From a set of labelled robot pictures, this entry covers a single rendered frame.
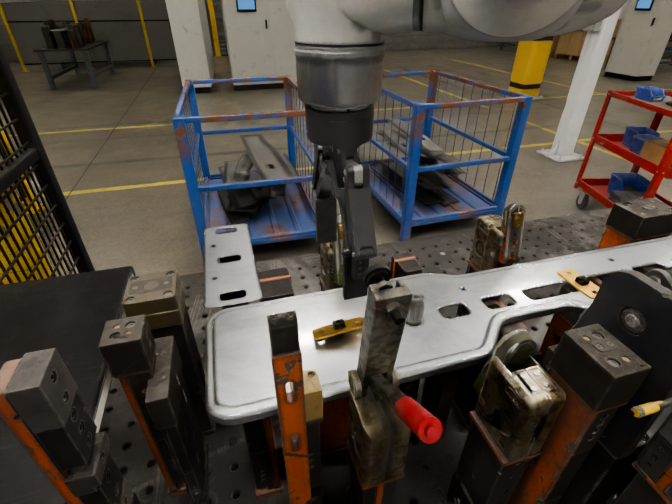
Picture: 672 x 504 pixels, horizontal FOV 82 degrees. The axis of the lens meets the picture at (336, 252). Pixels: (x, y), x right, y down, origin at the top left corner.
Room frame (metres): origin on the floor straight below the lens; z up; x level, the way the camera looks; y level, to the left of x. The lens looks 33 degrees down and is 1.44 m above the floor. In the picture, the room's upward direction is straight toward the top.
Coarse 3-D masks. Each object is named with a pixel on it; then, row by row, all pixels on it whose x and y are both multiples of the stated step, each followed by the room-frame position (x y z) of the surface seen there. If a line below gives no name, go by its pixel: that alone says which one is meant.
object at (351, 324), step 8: (336, 320) 0.45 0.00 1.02; (352, 320) 0.46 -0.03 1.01; (360, 320) 0.45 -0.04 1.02; (320, 328) 0.45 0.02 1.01; (328, 328) 0.44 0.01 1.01; (336, 328) 0.43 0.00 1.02; (344, 328) 0.43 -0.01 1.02; (352, 328) 0.43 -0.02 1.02; (320, 336) 0.42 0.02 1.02; (328, 336) 0.42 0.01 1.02
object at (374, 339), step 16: (368, 272) 0.31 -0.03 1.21; (384, 272) 0.31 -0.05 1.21; (368, 288) 0.29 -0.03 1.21; (384, 288) 0.29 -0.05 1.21; (400, 288) 0.28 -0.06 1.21; (368, 304) 0.28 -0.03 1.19; (384, 304) 0.27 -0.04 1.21; (400, 304) 0.27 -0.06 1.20; (368, 320) 0.28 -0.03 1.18; (384, 320) 0.27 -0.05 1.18; (400, 320) 0.26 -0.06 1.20; (368, 336) 0.28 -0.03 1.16; (384, 336) 0.28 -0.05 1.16; (400, 336) 0.28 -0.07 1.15; (368, 352) 0.28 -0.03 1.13; (384, 352) 0.28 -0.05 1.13; (368, 368) 0.28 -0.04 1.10; (384, 368) 0.29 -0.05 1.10
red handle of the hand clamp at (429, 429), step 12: (372, 384) 0.29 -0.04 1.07; (384, 384) 0.27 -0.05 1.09; (384, 396) 0.25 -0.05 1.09; (396, 396) 0.24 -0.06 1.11; (408, 396) 0.23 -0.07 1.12; (396, 408) 0.22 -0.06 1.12; (408, 408) 0.21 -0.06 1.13; (420, 408) 0.21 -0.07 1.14; (408, 420) 0.20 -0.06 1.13; (420, 420) 0.19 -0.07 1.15; (432, 420) 0.19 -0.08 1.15; (420, 432) 0.19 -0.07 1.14; (432, 432) 0.18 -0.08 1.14
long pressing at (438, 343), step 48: (336, 288) 0.56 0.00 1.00; (432, 288) 0.55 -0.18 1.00; (480, 288) 0.55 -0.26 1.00; (528, 288) 0.56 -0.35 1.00; (576, 288) 0.56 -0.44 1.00; (240, 336) 0.43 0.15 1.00; (336, 336) 0.43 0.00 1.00; (432, 336) 0.43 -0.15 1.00; (480, 336) 0.43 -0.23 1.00; (240, 384) 0.34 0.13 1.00; (288, 384) 0.34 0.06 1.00; (336, 384) 0.34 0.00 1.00
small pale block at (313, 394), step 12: (312, 372) 0.31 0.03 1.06; (312, 384) 0.29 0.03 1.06; (312, 396) 0.28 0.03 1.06; (312, 408) 0.28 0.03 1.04; (312, 420) 0.28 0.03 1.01; (312, 432) 0.28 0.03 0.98; (312, 444) 0.28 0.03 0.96; (312, 456) 0.28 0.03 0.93; (312, 468) 0.28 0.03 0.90; (312, 480) 0.28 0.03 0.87; (312, 492) 0.28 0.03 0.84
